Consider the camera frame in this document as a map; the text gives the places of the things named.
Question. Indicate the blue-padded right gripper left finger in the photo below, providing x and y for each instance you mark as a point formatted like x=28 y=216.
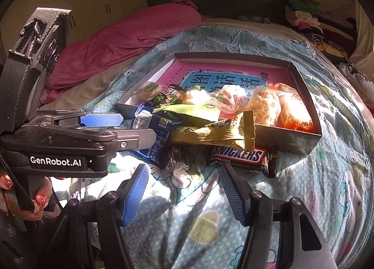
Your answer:
x=130 y=195

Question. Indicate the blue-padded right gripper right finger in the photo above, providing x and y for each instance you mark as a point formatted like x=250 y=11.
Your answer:
x=238 y=195

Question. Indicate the Snickers bar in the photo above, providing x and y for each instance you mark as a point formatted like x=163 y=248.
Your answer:
x=262 y=161

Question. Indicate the gold long snack packet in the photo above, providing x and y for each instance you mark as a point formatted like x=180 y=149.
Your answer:
x=237 y=132

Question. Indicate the clear bag brown pastry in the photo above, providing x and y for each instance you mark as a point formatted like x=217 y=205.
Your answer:
x=265 y=105

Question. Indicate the clear bag red candy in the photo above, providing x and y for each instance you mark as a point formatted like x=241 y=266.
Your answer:
x=231 y=99

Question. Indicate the orange long snack packet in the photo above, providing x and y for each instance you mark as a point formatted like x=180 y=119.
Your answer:
x=294 y=114

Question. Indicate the green peas packet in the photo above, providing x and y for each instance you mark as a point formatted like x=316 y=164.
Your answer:
x=173 y=95

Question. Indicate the round green-label pastry packet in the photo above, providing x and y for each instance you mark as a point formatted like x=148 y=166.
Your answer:
x=148 y=91

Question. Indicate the left hand red nails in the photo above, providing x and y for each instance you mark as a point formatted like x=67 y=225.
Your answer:
x=17 y=201

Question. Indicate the teal cartoon print quilt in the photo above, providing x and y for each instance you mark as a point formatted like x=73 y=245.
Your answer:
x=186 y=221

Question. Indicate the dark cardboard box tray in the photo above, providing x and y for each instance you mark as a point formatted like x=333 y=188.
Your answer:
x=284 y=139

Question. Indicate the pink blanket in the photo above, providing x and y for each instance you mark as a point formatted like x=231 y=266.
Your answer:
x=127 y=38

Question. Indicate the pink and blue book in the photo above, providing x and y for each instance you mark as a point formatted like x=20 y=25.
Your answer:
x=212 y=76

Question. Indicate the cream curtain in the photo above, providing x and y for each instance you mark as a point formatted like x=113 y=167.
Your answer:
x=362 y=56

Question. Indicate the pile of folded clothes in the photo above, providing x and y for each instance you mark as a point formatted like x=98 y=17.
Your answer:
x=328 y=32

